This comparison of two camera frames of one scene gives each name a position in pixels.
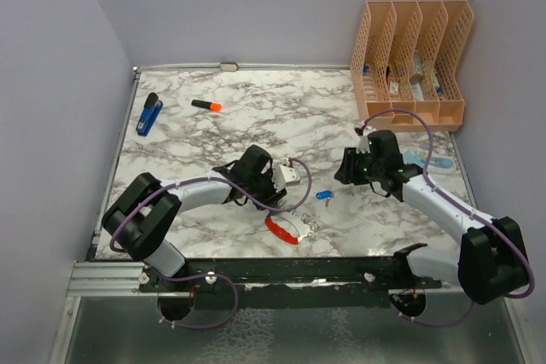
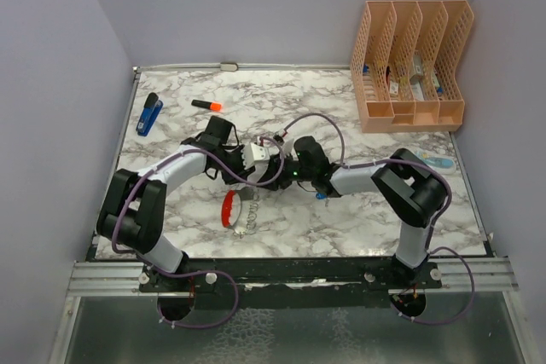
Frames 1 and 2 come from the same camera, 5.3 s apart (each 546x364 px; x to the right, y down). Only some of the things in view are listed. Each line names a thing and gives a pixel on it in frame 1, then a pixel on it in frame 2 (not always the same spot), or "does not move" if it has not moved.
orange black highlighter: x=207 y=105 does not move
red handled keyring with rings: x=287 y=231 → x=230 y=212
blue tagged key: x=324 y=194 does not move
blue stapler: x=150 y=112 does not move
